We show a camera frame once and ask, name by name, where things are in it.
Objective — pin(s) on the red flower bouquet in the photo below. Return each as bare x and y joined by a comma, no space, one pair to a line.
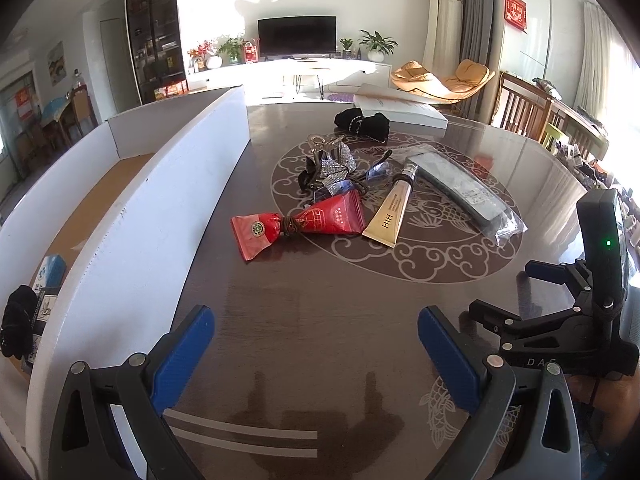
202,56

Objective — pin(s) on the person's right hand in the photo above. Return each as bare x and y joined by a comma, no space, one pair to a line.
611,397

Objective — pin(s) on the wooden dining chair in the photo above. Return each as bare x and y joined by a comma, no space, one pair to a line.
521,107

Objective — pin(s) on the large white storage box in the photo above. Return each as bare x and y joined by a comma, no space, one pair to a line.
121,292

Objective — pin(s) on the grey curtain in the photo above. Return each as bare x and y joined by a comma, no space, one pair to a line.
479,36

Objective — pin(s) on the dark glass display cabinet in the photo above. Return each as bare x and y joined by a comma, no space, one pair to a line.
155,48

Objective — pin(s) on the red snack packet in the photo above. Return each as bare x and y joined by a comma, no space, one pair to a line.
337,215

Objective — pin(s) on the gold cosmetic tube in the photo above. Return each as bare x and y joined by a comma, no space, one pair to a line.
385,225

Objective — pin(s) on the red wall hanging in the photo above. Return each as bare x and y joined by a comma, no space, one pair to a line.
515,14

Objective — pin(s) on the framed wall painting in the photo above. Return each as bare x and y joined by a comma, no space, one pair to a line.
56,64

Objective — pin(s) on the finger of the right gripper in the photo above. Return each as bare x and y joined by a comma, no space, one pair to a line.
575,276
561,325

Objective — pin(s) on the rhinestone bow hair clip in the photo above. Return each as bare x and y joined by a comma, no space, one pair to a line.
330,161

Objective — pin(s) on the white tv console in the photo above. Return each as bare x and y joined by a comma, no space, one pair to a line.
335,73

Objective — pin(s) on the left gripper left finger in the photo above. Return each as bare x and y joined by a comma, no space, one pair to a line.
85,441

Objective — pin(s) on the white open gift box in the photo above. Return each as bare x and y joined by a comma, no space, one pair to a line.
398,106

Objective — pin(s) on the potted green plant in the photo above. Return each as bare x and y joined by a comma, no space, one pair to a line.
377,45

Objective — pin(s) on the black television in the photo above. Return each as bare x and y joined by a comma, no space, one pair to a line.
297,35

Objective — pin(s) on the clear safety glasses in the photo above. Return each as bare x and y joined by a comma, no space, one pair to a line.
361,180

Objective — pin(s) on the grey item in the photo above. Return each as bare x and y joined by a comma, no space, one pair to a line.
492,216

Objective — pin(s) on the orange lounge chair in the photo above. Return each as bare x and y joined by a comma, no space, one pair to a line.
466,81

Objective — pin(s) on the small black velvet scrunchie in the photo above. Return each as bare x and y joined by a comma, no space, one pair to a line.
352,121

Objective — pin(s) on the green plant beside flowers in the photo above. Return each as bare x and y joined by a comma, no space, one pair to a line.
232,50

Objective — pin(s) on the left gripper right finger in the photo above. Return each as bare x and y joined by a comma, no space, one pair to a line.
544,443

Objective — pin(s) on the small potted plant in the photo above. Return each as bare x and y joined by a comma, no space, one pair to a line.
346,47

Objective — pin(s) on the black printed cardboard box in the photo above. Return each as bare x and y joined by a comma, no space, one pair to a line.
47,284

